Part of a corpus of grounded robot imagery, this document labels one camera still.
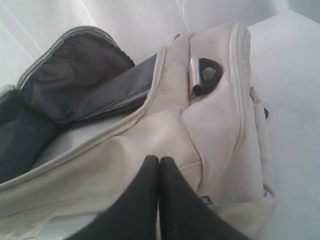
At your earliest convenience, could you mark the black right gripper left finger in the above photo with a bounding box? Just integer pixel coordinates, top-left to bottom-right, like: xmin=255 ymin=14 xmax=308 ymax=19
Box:
xmin=68 ymin=155 xmax=160 ymax=240

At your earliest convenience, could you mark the cream fabric duffel bag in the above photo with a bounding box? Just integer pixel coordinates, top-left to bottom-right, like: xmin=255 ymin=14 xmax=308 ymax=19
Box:
xmin=0 ymin=23 xmax=275 ymax=240

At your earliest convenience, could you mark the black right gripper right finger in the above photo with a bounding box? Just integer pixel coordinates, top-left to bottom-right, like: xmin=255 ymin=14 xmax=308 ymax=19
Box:
xmin=159 ymin=157 xmax=245 ymax=240

